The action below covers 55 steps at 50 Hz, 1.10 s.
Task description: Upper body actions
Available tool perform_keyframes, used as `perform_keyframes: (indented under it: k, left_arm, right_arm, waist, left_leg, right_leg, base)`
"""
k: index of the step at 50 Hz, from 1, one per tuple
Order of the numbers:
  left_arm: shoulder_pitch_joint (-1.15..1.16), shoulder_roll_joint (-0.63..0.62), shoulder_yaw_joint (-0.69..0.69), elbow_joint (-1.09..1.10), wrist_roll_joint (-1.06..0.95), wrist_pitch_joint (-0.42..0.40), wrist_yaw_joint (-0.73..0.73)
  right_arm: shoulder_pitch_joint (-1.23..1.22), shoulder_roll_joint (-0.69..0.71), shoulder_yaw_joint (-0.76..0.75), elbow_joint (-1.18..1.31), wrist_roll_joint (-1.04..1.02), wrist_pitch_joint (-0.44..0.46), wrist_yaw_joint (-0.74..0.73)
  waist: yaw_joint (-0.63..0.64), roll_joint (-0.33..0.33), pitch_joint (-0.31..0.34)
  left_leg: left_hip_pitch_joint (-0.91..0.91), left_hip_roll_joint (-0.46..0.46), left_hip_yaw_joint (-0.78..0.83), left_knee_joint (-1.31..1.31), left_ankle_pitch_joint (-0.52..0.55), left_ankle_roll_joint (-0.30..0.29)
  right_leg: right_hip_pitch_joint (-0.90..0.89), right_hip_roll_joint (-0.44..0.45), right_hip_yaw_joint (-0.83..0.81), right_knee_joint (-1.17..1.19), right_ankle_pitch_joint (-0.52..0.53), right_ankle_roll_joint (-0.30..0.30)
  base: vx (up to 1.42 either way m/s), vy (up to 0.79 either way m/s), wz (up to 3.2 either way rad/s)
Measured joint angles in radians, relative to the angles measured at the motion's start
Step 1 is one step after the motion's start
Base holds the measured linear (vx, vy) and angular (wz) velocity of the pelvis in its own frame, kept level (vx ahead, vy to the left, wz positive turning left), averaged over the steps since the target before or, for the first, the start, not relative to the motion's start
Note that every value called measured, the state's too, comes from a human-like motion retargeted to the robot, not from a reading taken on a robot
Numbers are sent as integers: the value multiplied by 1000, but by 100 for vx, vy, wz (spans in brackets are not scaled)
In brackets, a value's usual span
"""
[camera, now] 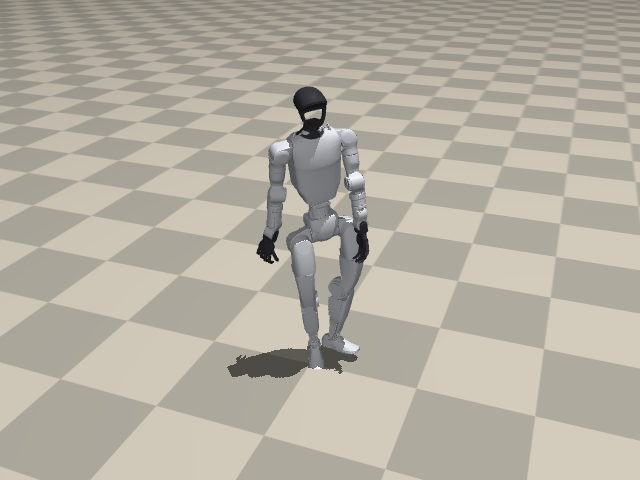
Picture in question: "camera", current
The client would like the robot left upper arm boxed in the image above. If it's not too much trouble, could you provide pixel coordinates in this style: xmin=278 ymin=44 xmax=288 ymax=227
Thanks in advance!
xmin=334 ymin=128 xmax=364 ymax=191

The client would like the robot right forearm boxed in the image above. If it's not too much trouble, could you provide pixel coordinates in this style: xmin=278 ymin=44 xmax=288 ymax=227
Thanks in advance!
xmin=264 ymin=187 xmax=283 ymax=240

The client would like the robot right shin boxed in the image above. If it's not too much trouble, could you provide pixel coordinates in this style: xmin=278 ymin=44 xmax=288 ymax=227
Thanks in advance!
xmin=299 ymin=296 xmax=319 ymax=350

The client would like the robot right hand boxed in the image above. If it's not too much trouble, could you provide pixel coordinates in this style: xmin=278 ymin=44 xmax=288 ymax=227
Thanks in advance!
xmin=257 ymin=231 xmax=279 ymax=264

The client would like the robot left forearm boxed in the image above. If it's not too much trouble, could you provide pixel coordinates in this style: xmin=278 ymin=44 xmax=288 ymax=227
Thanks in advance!
xmin=349 ymin=174 xmax=368 ymax=231

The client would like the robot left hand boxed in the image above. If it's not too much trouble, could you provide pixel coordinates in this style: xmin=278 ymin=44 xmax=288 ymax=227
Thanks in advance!
xmin=353 ymin=221 xmax=369 ymax=263

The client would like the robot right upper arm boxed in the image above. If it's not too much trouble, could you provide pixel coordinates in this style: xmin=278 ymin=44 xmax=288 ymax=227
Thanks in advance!
xmin=268 ymin=140 xmax=292 ymax=203

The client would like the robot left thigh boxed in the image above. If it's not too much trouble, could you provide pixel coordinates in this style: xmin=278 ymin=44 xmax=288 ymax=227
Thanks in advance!
xmin=328 ymin=216 xmax=363 ymax=299

